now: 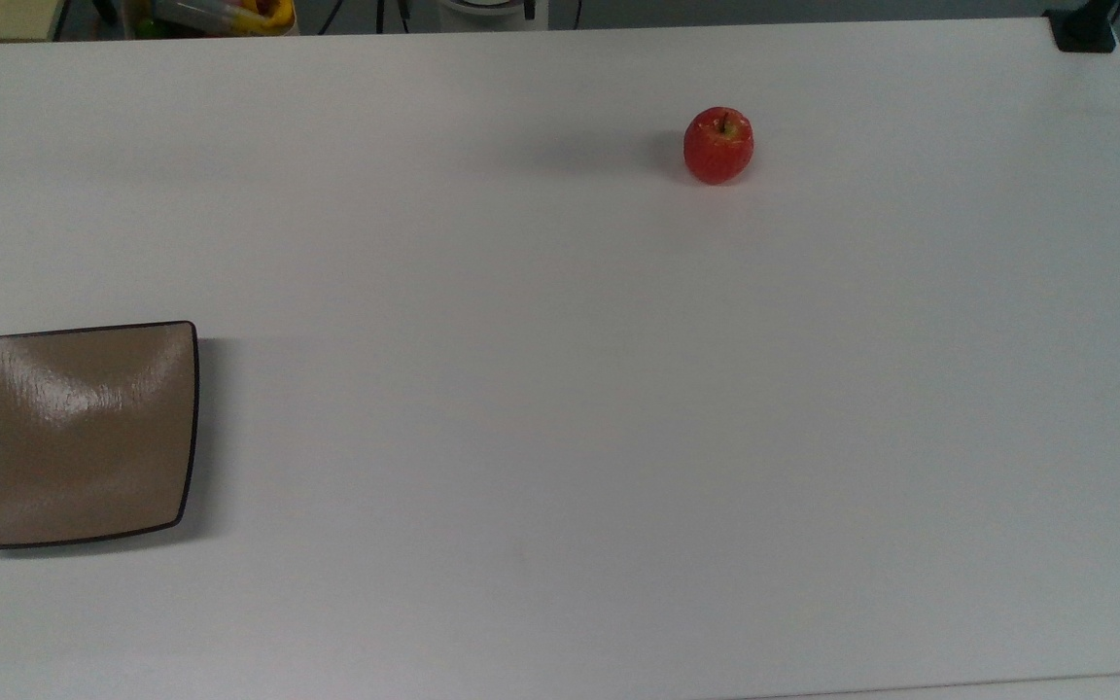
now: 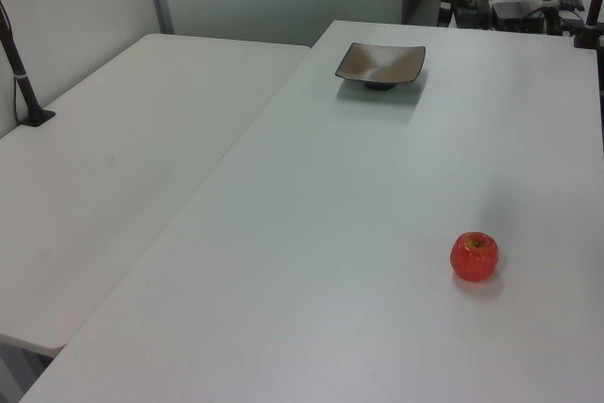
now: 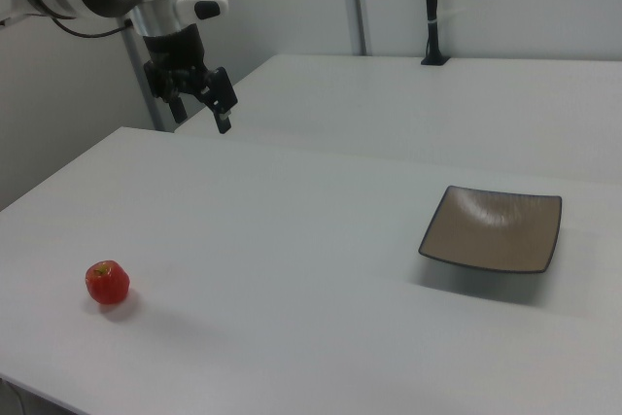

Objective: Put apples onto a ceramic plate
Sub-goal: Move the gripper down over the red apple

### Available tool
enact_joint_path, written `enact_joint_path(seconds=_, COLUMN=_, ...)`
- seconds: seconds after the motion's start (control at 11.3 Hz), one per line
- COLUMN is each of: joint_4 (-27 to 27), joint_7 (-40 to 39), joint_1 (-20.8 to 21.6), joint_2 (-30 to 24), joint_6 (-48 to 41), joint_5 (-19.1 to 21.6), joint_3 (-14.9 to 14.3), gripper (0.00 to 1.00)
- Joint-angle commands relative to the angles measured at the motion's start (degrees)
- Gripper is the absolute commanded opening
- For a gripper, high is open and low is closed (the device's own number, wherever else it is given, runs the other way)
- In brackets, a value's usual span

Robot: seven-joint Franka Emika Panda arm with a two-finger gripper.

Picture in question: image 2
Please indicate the red apple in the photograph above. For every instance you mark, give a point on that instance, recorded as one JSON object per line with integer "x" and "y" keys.
{"x": 474, "y": 259}

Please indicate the square brown ceramic plate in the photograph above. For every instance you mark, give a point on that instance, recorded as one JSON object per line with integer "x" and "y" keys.
{"x": 382, "y": 63}

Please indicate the black flat box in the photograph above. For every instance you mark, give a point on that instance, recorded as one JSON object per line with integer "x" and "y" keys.
{"x": 516, "y": 13}

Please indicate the dark clamp pole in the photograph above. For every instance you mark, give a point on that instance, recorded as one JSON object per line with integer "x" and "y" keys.
{"x": 592, "y": 16}

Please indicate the black camera pole with base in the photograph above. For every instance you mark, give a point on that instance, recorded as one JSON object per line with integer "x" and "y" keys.
{"x": 21, "y": 84}

